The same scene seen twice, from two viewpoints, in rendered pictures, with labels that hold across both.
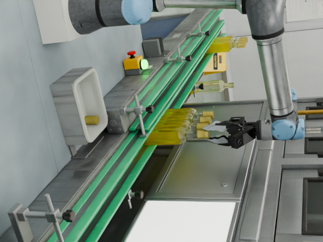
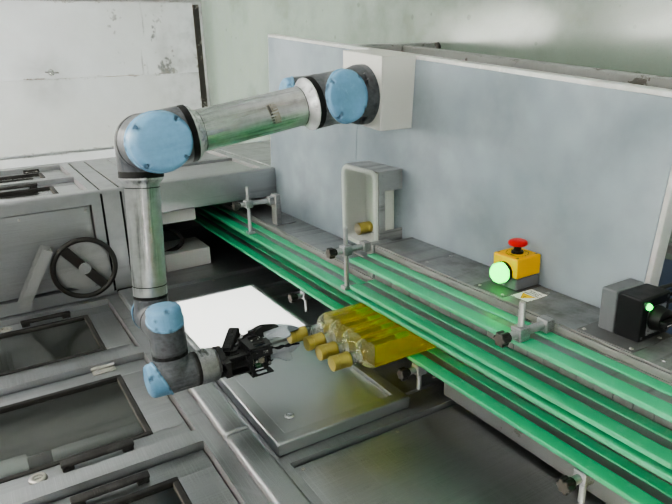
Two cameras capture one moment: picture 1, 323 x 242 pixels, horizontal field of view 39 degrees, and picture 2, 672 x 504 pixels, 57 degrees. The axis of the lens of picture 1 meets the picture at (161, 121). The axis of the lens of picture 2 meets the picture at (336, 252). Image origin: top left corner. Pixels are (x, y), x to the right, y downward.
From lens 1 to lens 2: 275 cm
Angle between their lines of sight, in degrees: 115
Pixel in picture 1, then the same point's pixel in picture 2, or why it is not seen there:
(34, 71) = (357, 136)
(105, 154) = (339, 259)
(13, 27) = not seen: hidden behind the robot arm
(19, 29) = not seen: hidden behind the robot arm
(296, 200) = (145, 402)
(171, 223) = (249, 320)
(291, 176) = (173, 429)
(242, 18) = not seen: outside the picture
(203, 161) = (309, 381)
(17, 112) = (334, 155)
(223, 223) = (199, 336)
